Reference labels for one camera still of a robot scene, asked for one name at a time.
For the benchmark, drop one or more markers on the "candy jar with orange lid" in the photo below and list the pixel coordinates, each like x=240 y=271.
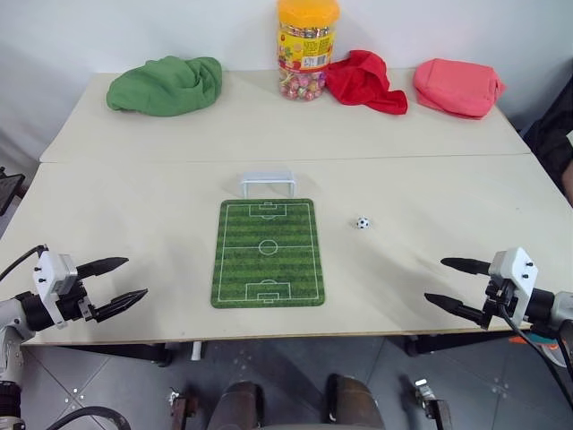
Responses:
x=308 y=54

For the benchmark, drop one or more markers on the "dark rounded shape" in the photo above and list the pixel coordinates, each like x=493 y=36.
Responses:
x=237 y=405
x=356 y=401

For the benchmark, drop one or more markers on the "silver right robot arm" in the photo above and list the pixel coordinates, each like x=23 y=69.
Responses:
x=544 y=304

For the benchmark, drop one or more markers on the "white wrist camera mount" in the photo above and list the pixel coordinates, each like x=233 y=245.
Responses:
x=51 y=273
x=515 y=269

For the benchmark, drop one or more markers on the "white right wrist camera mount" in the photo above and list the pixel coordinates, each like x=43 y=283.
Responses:
x=515 y=269

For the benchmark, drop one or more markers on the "small soccer ball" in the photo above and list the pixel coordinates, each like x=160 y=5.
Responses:
x=363 y=222

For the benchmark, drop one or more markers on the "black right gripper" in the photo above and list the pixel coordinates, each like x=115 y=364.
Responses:
x=497 y=298

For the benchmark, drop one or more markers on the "person in dark clothing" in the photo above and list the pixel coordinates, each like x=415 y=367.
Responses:
x=553 y=139

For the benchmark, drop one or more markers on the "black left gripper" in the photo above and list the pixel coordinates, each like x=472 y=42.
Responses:
x=71 y=304

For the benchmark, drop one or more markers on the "small white toy goal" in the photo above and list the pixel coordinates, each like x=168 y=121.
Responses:
x=267 y=178

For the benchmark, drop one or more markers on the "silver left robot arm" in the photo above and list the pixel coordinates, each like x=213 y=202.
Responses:
x=13 y=313

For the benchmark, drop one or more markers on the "crumpled red cloth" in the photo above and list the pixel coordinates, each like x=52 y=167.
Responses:
x=362 y=83

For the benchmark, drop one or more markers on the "black device on stand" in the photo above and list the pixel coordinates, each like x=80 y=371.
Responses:
x=9 y=188

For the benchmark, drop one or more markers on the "crumpled green cloth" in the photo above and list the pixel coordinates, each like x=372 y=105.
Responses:
x=163 y=87

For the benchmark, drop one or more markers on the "orange and teal shoe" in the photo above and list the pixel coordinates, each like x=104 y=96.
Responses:
x=541 y=345

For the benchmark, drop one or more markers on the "green soccer field mat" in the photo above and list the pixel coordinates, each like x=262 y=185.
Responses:
x=267 y=255

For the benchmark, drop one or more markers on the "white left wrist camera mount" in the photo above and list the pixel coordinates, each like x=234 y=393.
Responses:
x=51 y=273

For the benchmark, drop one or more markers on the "folded pink cloth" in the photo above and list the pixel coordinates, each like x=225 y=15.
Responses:
x=454 y=87

